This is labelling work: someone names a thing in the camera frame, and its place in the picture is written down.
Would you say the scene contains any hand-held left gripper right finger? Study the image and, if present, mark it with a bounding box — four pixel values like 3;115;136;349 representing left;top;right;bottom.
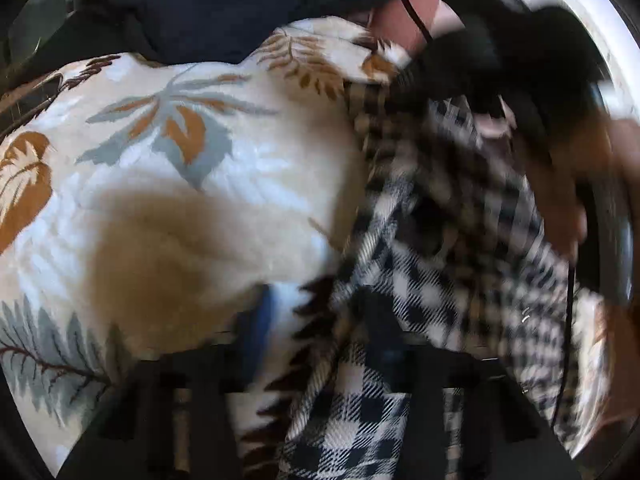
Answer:
361;290;586;480

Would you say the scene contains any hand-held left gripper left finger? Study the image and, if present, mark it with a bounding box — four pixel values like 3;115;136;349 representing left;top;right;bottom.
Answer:
57;284;277;480

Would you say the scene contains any black white checked cloth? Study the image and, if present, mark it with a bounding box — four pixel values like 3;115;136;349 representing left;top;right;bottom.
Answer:
240;77;618;480

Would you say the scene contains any person's right hand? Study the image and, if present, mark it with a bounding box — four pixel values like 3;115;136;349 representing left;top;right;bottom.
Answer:
520;117;640;263

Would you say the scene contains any pink sofa cushion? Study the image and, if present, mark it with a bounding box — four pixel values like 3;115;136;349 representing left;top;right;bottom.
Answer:
372;0;463;57

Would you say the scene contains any leaf print blanket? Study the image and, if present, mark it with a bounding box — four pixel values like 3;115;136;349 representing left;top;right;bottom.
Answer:
0;17;418;480

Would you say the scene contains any dark cloth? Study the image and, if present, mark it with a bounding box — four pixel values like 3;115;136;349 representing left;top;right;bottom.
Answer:
20;0;406;68

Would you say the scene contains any black cable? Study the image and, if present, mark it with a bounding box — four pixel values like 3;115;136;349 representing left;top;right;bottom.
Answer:
396;0;435;45

